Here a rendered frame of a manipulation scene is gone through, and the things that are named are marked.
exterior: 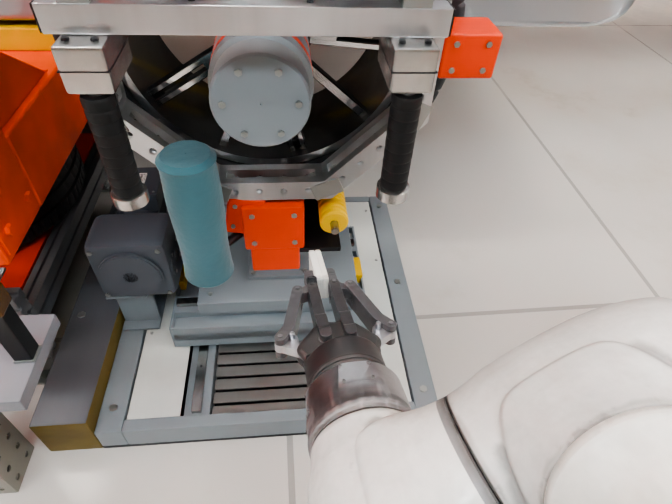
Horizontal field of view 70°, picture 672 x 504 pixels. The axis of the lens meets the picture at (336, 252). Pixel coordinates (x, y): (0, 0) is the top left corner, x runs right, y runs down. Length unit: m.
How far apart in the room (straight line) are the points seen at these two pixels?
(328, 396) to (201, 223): 0.46
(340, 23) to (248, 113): 0.17
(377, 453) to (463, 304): 1.24
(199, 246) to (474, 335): 0.92
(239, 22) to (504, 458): 0.46
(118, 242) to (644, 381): 1.03
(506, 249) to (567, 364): 1.48
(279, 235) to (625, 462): 0.78
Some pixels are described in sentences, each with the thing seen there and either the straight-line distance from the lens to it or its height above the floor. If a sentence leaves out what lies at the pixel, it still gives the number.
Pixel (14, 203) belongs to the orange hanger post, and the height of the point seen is 0.59.
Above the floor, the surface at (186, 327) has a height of 0.17.
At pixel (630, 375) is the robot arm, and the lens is 0.30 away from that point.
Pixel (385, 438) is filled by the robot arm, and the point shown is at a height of 0.84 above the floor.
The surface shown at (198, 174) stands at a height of 0.73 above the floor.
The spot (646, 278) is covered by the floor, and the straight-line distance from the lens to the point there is 1.91.
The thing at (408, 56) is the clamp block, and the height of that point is 0.94.
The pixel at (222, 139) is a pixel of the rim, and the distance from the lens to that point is 0.96.
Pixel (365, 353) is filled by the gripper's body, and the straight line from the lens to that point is 0.43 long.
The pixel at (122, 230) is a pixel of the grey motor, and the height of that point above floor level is 0.41.
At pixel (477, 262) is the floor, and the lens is 1.69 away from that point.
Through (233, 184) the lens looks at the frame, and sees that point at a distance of 0.89.
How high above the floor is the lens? 1.15
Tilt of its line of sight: 45 degrees down
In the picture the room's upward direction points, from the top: 3 degrees clockwise
